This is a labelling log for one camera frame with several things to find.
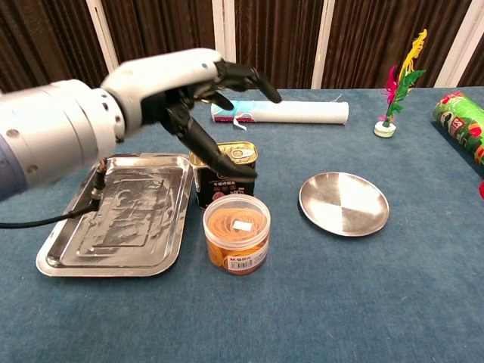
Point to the rectangular stainless steel tray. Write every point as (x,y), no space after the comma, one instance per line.
(125,227)

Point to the green chips tube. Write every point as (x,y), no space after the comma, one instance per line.
(463,128)

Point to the white partition post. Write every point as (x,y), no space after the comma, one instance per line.
(100,34)
(459,49)
(323,45)
(224,26)

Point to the colourful feather shuttlecock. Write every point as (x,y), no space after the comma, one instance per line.
(399,89)

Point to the white and blue rolled tube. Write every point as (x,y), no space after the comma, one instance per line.
(302,112)

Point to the black luncheon meat can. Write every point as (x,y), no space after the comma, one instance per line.
(211,189)

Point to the round stainless steel plate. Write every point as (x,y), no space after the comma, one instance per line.
(344,204)

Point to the red tape roll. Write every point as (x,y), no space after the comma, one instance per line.
(481,190)

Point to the clear plastic rubber band jar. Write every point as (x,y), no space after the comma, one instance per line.
(236,242)

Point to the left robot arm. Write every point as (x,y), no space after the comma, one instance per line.
(53,136)

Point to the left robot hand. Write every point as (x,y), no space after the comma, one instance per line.
(159,83)

